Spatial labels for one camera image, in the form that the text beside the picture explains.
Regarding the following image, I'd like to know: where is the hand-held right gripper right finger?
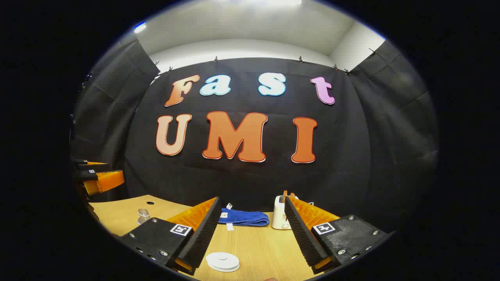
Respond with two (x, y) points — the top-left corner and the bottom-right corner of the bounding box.
(284, 195), (391, 275)

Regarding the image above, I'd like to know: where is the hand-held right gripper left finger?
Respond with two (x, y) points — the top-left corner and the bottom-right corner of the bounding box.
(119, 196), (222, 276)

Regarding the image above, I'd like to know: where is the white toaster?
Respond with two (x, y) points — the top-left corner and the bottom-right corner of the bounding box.
(272, 194), (298, 230)

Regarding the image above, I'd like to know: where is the folded blue towel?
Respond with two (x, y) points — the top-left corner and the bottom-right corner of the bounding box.
(218, 208), (270, 227)

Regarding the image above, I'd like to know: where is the black backdrop cloth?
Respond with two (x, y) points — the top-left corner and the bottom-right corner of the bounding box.
(70, 39), (440, 235)

